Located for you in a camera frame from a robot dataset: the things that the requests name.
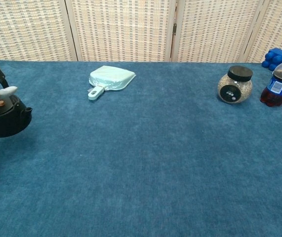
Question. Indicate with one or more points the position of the mint green dustpan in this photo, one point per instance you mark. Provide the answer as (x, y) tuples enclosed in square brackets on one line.
[(111, 77)]

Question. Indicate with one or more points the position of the woven folding screen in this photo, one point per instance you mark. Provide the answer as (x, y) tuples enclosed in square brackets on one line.
[(121, 29)]

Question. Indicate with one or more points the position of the blue carpet table mat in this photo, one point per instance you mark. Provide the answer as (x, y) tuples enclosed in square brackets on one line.
[(143, 160)]

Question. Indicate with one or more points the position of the glass grain jar black lid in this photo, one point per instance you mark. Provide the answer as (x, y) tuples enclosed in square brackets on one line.
[(232, 92)]

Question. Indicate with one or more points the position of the blue toy building block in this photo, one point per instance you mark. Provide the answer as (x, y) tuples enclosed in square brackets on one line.
[(274, 58)]

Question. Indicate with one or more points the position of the cola bottle with blue cap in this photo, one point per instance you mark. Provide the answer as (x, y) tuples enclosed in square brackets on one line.
[(276, 86)]

